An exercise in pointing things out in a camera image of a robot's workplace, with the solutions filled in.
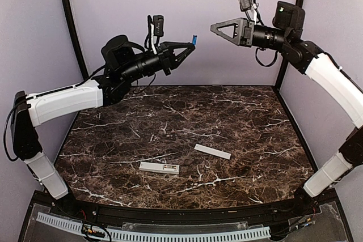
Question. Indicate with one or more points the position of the white battery cover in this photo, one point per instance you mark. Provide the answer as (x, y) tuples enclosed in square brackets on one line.
[(212, 151)]

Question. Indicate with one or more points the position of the white slotted cable duct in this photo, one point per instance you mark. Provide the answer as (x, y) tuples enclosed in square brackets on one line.
[(157, 232)]

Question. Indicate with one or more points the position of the blue battery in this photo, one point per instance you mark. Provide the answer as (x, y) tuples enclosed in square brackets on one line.
[(194, 39)]

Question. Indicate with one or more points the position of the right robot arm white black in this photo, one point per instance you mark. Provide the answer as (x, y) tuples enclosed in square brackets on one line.
[(310, 60)]

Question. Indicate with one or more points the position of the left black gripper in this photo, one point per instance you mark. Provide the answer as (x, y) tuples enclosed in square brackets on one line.
[(168, 56)]

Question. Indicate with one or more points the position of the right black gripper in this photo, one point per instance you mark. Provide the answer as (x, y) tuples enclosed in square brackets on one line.
[(244, 29)]

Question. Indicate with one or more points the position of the black front rail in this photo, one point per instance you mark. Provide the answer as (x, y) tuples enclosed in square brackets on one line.
[(109, 214)]

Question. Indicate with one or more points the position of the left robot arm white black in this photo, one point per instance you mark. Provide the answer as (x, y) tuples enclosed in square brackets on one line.
[(125, 63)]

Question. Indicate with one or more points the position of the left black frame post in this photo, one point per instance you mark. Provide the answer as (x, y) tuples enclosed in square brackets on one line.
[(68, 13)]

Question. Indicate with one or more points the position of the white remote control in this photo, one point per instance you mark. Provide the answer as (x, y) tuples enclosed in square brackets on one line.
[(157, 168)]

